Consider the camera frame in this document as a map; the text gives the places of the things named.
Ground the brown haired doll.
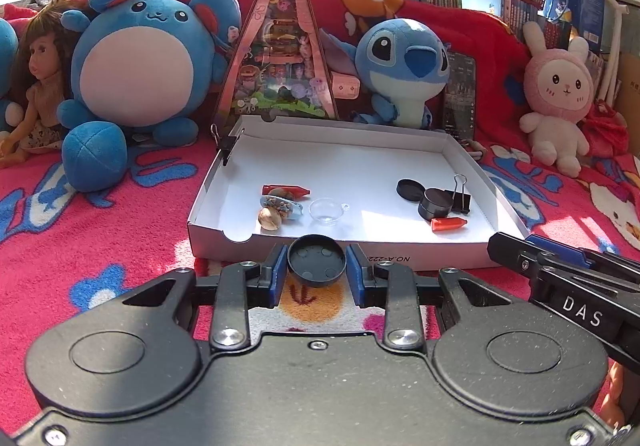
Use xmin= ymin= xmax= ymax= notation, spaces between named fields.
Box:
xmin=0 ymin=1 xmax=82 ymax=170

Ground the round blue mouse plush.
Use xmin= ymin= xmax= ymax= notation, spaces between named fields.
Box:
xmin=56 ymin=0 xmax=244 ymax=193

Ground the clear plastic half sphere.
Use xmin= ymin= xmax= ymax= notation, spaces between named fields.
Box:
xmin=308 ymin=197 xmax=350 ymax=227

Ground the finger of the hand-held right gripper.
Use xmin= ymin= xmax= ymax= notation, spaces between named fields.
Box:
xmin=487 ymin=231 xmax=553 ymax=278
xmin=525 ymin=233 xmax=640 ymax=277

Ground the black round jar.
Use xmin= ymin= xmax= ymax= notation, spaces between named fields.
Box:
xmin=417 ymin=200 xmax=452 ymax=221

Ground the blue hair clip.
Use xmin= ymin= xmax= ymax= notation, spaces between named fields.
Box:
xmin=260 ymin=195 xmax=304 ymax=223

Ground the red cloth bag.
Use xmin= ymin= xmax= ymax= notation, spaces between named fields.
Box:
xmin=582 ymin=100 xmax=629 ymax=158

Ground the pink triangular toy house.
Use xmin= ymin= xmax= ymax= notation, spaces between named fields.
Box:
xmin=212 ymin=0 xmax=342 ymax=128

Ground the black smartphone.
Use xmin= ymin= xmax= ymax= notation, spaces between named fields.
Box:
xmin=442 ymin=51 xmax=478 ymax=140

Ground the black binder clip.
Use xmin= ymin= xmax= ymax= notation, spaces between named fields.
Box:
xmin=451 ymin=174 xmax=473 ymax=215
xmin=209 ymin=123 xmax=246 ymax=167

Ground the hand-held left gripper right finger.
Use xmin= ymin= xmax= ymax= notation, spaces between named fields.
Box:
xmin=346 ymin=243 xmax=507 ymax=353

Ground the blue robot cat plush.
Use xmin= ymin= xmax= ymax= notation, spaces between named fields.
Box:
xmin=0 ymin=18 xmax=24 ymax=133

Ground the white cardboard box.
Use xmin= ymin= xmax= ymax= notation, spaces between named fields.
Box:
xmin=187 ymin=113 xmax=530 ymax=273

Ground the black round cap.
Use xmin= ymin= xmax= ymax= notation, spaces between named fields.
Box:
xmin=396 ymin=178 xmax=427 ymax=203
xmin=287 ymin=235 xmax=347 ymax=288
xmin=422 ymin=188 xmax=454 ymax=207

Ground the brown cardboard carton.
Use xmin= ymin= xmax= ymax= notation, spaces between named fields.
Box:
xmin=617 ymin=51 xmax=640 ymax=128

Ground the blue alien plush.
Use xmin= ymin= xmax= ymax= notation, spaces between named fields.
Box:
xmin=319 ymin=17 xmax=452 ymax=130

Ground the blue paper bag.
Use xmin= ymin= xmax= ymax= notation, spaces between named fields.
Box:
xmin=539 ymin=0 xmax=609 ymax=53

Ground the white rack pole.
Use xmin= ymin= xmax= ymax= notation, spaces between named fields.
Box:
xmin=599 ymin=0 xmax=629 ymax=98

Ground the pink rabbit plush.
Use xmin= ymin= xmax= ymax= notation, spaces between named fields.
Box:
xmin=518 ymin=21 xmax=597 ymax=178

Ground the person's right forearm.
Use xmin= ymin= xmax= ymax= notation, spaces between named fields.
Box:
xmin=602 ymin=361 xmax=632 ymax=428

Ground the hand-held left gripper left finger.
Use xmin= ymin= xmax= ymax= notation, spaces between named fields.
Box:
xmin=121 ymin=243 xmax=290 ymax=353

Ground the small pink box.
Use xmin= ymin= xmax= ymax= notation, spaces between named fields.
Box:
xmin=329 ymin=71 xmax=362 ymax=100

